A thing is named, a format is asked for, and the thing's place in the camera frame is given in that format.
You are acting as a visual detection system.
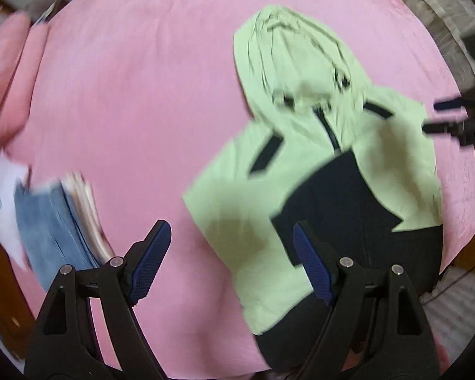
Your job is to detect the folded beige pink clothes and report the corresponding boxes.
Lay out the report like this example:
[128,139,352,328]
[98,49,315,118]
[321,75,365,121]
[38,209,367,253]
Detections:
[62,173,115,264]

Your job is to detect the pink bed blanket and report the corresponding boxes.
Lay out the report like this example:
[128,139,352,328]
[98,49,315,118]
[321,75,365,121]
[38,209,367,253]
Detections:
[8,0,458,379]

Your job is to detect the folded blue jeans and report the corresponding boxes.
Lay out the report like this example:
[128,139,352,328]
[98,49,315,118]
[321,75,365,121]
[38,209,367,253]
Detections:
[14,182,100,291]

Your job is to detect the pink pillow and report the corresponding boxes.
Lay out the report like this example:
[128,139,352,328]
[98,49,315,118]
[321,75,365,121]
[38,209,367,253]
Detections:
[0,11,49,149]

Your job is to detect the brown wooden cabinet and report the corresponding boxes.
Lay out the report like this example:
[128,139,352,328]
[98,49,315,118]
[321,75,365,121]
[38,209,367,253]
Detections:
[0,245,35,360]

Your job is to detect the white folded cloth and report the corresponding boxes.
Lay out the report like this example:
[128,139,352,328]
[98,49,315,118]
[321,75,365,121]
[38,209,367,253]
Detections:
[0,151,30,270]

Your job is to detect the light green black hooded jacket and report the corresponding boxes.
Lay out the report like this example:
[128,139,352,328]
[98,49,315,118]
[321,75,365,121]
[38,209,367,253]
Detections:
[183,6,444,371]

